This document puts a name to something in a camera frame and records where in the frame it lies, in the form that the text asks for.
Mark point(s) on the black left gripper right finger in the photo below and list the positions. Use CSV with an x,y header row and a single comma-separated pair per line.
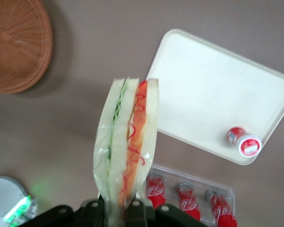
x,y
136,214

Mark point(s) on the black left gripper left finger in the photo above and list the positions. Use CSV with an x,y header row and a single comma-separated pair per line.
x,y
93,212

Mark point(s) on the triangle sandwich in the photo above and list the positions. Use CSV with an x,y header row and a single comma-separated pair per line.
x,y
118,142

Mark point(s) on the beige plastic tray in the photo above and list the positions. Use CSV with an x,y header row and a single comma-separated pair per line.
x,y
215,89

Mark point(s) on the round brown wicker basket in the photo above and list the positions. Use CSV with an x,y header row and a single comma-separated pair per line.
x,y
14,42

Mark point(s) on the red cola bottle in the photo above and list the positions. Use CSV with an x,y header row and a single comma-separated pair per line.
x,y
223,210
155,191
188,201

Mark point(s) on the clear acrylic bottle rack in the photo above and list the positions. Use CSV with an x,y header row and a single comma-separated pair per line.
x,y
201,185

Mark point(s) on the red lid yogurt cup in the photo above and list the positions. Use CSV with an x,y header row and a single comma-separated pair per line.
x,y
247,143

